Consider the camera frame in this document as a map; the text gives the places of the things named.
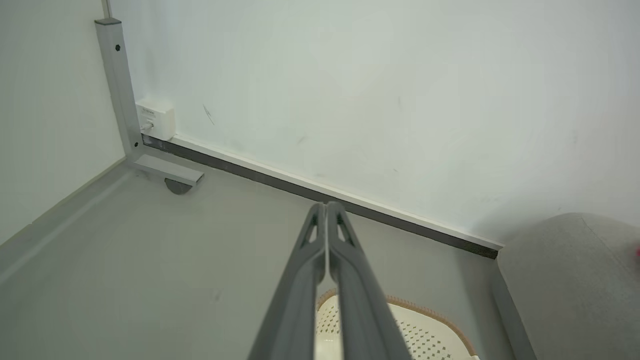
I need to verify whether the white wall socket box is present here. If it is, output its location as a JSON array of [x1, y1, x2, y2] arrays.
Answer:
[[135, 99, 177, 142]]

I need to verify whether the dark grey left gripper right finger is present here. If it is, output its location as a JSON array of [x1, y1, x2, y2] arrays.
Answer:
[[326, 201, 413, 360]]

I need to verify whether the grey fabric sofa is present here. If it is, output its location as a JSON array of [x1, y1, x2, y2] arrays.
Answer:
[[490, 212, 640, 360]]

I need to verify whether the white perforated laundry basket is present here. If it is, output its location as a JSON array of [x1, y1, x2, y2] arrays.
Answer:
[[314, 287, 481, 360]]

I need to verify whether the dark round frame foot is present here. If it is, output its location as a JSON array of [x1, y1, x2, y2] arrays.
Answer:
[[164, 177, 193, 196]]

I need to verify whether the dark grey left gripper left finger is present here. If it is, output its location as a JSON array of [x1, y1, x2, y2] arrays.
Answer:
[[247, 202, 328, 360]]

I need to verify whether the white and black baseboard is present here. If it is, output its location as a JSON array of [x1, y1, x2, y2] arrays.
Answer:
[[142, 132, 505, 260]]

